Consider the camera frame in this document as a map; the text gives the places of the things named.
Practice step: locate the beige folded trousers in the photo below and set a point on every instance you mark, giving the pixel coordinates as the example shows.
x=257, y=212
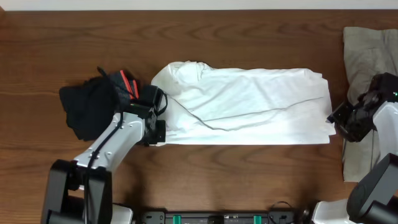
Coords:
x=367, y=52

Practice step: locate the black shorts red grey waistband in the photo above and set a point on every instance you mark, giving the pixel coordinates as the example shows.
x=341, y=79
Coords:
x=90, y=106

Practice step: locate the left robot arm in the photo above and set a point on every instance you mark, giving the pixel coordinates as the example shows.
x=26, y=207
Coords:
x=81, y=190

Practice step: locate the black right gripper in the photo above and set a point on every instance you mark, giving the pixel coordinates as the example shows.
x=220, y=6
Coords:
x=338, y=115

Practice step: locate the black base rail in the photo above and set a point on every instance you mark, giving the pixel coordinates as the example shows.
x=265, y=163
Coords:
x=279, y=213

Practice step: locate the white t-shirt with print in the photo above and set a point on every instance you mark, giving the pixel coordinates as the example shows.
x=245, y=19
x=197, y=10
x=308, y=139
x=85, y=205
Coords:
x=233, y=106

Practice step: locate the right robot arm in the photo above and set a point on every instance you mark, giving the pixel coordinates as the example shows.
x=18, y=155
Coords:
x=373, y=199

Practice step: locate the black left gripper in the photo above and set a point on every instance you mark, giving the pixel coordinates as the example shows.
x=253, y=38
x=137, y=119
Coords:
x=158, y=130

